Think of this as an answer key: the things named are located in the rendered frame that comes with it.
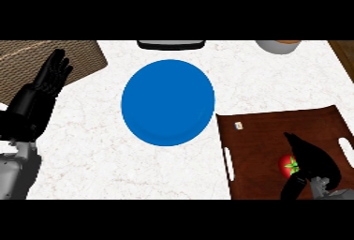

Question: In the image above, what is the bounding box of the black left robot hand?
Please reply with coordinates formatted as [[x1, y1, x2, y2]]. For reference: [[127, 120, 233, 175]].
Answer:
[[0, 48, 75, 143]]

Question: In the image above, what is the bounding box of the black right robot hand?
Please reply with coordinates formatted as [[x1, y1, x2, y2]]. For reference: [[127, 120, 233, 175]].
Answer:
[[279, 131, 344, 201]]

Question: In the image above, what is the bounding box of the red tomato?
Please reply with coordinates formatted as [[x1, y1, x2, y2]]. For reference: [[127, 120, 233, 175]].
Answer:
[[276, 154, 301, 179]]

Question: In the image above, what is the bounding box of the dark brown wooden tray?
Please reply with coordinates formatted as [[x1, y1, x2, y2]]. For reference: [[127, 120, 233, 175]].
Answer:
[[214, 104, 354, 201]]

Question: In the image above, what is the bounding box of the blue plate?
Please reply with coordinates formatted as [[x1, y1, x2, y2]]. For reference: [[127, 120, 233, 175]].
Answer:
[[121, 59, 217, 147]]

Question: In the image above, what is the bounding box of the brown woven placemat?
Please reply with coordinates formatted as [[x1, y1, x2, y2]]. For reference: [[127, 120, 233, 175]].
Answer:
[[0, 40, 109, 106]]

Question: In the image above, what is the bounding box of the brown wooden cabinet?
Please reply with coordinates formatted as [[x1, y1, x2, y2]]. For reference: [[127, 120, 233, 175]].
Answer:
[[326, 40, 354, 83]]

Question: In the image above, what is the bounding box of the grey bowl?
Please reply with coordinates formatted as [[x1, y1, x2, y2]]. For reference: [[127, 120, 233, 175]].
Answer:
[[254, 40, 303, 55]]

